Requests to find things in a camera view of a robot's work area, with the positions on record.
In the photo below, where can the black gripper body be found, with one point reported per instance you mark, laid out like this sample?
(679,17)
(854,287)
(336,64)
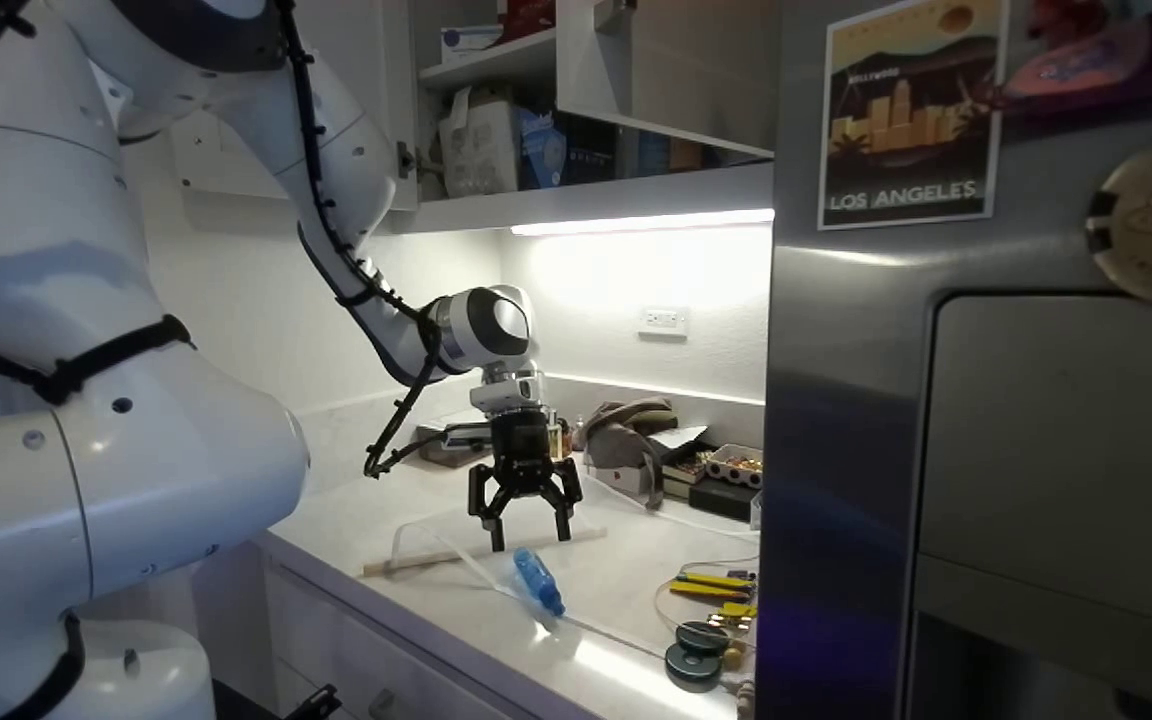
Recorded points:
(523,452)

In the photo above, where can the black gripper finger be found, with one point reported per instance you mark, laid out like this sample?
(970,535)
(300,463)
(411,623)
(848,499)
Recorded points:
(567,493)
(487,506)

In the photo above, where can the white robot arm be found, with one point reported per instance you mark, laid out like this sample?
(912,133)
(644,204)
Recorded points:
(141,452)

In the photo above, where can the under-cabinet light strip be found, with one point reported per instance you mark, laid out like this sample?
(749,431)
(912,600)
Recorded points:
(669,222)

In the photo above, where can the white upper cabinet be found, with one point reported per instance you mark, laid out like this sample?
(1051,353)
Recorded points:
(636,84)

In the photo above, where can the grey metal box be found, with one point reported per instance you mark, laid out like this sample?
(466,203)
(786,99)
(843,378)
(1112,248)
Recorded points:
(455,444)

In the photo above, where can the dark brick box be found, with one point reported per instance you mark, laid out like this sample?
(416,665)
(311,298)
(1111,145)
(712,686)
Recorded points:
(728,480)

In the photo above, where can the green tape rolls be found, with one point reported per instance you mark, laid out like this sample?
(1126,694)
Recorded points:
(697,655)

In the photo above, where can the white plastic bag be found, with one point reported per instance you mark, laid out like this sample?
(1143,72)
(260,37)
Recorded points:
(476,145)

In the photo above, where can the stainless steel refrigerator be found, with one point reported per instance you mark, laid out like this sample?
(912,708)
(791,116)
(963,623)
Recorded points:
(959,416)

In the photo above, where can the Los Angeles poster magnet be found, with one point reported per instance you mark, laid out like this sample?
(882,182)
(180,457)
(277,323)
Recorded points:
(908,114)

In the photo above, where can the white wall outlet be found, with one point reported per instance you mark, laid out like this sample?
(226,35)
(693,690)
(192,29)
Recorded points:
(667,323)

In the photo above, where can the yellow handled tool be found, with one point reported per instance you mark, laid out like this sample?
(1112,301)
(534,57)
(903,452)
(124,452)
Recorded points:
(718,588)

